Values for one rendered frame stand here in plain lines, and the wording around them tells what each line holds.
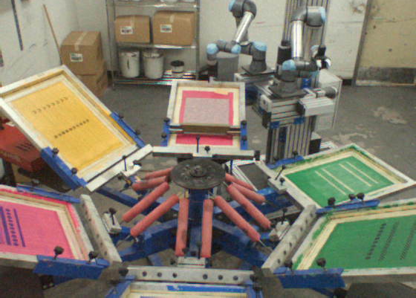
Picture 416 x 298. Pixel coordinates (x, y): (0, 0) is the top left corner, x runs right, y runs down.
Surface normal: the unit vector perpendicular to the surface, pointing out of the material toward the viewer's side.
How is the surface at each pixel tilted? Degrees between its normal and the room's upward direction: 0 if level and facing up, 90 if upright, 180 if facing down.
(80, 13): 90
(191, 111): 15
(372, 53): 90
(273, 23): 90
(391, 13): 90
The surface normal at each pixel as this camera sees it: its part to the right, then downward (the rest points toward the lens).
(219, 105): 0.00, -0.71
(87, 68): 0.03, 0.51
